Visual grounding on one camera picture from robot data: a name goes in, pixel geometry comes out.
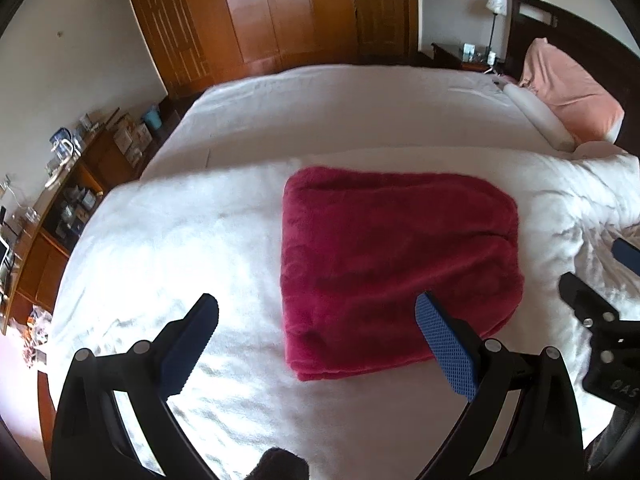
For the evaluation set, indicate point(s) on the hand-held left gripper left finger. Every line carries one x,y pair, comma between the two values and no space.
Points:
195,340

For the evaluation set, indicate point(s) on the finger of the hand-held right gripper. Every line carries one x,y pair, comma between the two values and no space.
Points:
582,297
627,255

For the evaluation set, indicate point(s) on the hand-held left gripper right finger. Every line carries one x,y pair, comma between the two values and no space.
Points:
447,350

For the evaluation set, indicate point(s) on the red fleece blanket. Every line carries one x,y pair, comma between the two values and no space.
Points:
390,260

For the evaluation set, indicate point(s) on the white fleece blanket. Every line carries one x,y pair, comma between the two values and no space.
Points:
175,240

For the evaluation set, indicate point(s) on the salmon pink quilt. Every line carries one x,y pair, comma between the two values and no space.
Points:
600,149

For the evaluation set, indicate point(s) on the dark cloth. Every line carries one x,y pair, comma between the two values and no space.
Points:
280,466

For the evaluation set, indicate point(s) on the pile of clutter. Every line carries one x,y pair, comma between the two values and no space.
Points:
35,325

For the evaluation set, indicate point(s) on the white pillow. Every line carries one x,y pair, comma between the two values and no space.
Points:
537,112

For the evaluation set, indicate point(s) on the brown wooden cabinet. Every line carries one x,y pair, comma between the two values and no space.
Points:
45,260

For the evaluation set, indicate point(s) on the salmon pink pillow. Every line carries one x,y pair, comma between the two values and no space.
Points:
565,90

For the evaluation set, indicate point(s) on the white device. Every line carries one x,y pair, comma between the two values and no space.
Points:
6,260

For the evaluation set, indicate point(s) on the stack of white boxes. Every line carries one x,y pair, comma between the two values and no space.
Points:
131,137

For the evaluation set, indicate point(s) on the blue bin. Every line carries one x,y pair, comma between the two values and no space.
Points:
152,120

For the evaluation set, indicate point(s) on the dark wooden headboard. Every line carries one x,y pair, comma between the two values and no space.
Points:
575,25

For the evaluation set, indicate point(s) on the clear water jug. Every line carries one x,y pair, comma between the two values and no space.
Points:
62,142

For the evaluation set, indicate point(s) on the white bed sheet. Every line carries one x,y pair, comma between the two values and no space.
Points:
350,105

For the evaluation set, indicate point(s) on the dark wooden nightstand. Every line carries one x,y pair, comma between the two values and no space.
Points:
447,55

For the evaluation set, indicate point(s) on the white shade bedside lamp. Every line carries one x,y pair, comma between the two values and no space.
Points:
496,2

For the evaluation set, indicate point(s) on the brown wooden wardrobe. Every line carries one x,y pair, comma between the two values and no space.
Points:
280,10

